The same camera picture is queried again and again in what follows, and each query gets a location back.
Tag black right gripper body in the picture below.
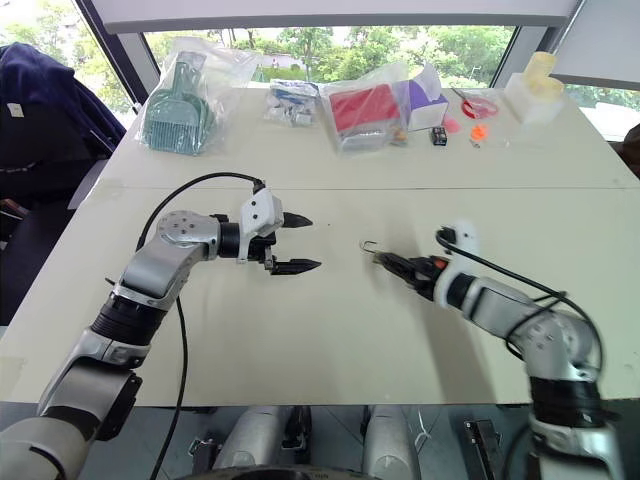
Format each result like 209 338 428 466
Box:
408 255 450 304

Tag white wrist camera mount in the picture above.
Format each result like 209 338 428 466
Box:
433 218 485 310
236 187 285 265

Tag green scoop in plastic bag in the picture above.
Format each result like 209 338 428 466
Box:
138 35 262 158

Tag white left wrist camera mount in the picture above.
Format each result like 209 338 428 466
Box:
236 187 285 265

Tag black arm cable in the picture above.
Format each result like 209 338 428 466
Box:
134 172 266 480
435 227 607 372

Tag dark blue jacket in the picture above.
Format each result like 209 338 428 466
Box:
0 41 127 206

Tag bag of blue-white packets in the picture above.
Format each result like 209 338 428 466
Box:
263 78 322 129

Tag teal plastic scoop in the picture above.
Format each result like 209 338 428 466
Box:
141 51 220 157

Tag purple and white tissue box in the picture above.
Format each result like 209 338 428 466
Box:
406 62 452 134

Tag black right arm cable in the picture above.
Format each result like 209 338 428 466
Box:
435 227 607 372

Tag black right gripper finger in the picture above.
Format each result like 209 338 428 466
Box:
382 263 420 292
372 251 419 271

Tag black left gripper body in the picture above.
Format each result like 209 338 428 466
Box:
247 212 290 276

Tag black metal bracket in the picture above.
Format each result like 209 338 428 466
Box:
463 419 503 480

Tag white yellow plastic container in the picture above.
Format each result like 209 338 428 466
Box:
503 69 568 125

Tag red handled scissors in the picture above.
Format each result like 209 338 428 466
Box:
451 87 502 121

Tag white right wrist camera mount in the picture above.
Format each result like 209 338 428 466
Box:
433 218 485 310

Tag brown object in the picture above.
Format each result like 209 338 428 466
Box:
618 123 640 180

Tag clear bag with red box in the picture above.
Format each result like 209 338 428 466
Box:
318 63 417 157

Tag silver rounded robot leg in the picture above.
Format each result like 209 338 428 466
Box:
212 405 282 472
361 404 417 480

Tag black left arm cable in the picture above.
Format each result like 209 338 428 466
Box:
134 172 266 480

